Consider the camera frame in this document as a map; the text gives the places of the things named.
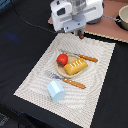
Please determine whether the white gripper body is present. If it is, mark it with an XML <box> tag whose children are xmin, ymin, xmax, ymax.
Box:
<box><xmin>50</xmin><ymin>0</ymin><xmax>103</xmax><ymax>33</ymax></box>

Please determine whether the red toy tomato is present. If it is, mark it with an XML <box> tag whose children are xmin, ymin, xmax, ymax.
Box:
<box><xmin>56</xmin><ymin>53</ymin><xmax>68</xmax><ymax>66</ymax></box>

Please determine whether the yellow toy bread loaf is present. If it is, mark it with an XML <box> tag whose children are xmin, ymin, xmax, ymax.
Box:
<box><xmin>64</xmin><ymin>58</ymin><xmax>88</xmax><ymax>76</ymax></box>

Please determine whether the brown wooden stick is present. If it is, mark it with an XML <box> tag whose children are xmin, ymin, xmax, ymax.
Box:
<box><xmin>78</xmin><ymin>30</ymin><xmax>84</xmax><ymax>39</ymax></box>

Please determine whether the pink wooden board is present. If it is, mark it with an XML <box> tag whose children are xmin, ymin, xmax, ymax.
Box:
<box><xmin>47</xmin><ymin>0</ymin><xmax>128</xmax><ymax>44</ymax></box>

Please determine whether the round wooden plate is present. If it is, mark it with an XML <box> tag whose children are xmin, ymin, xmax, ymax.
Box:
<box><xmin>56</xmin><ymin>54</ymin><xmax>82</xmax><ymax>78</ymax></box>

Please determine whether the beige bowl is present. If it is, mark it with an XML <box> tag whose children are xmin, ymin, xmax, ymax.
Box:
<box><xmin>119</xmin><ymin>5</ymin><xmax>128</xmax><ymax>30</ymax></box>

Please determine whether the light blue toy carton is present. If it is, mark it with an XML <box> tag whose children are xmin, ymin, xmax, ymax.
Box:
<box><xmin>47</xmin><ymin>81</ymin><xmax>65</xmax><ymax>102</ymax></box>

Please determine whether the white woven placemat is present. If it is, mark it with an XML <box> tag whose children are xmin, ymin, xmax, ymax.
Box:
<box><xmin>14</xmin><ymin>34</ymin><xmax>115</xmax><ymax>128</ymax></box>

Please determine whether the grey saucepan with handle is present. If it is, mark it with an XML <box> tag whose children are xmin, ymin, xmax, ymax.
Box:
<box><xmin>87</xmin><ymin>14</ymin><xmax>121</xmax><ymax>24</ymax></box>

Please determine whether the knife with wooden handle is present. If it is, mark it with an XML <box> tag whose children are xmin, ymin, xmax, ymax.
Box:
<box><xmin>59</xmin><ymin>49</ymin><xmax>98</xmax><ymax>63</ymax></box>

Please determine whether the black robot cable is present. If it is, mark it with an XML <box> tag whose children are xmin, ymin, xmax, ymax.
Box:
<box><xmin>11</xmin><ymin>0</ymin><xmax>58</xmax><ymax>35</ymax></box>

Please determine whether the fork with wooden handle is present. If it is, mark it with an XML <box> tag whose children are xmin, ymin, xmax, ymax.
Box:
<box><xmin>45</xmin><ymin>71</ymin><xmax>86</xmax><ymax>89</ymax></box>

